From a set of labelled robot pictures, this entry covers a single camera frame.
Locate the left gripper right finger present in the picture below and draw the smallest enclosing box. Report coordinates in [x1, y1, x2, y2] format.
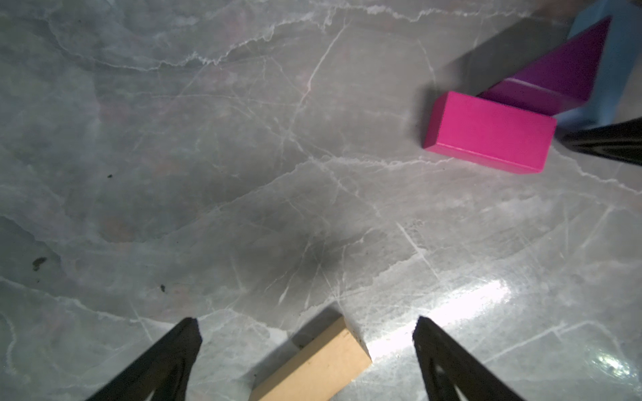
[413, 317, 522, 400]

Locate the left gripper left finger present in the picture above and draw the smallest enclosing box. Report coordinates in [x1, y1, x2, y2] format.
[90, 317, 202, 401]

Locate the natural wood block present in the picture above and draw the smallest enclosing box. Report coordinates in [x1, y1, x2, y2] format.
[249, 317, 372, 401]

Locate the magenta rectangular block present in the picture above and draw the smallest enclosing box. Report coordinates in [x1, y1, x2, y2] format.
[423, 91, 557, 175]

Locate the purple triangular block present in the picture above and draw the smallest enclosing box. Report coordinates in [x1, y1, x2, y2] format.
[478, 17, 611, 116]

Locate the light blue block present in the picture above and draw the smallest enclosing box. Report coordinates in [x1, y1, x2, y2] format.
[556, 1, 641, 131]

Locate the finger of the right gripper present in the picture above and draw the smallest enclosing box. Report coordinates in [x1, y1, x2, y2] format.
[558, 118, 641, 166]

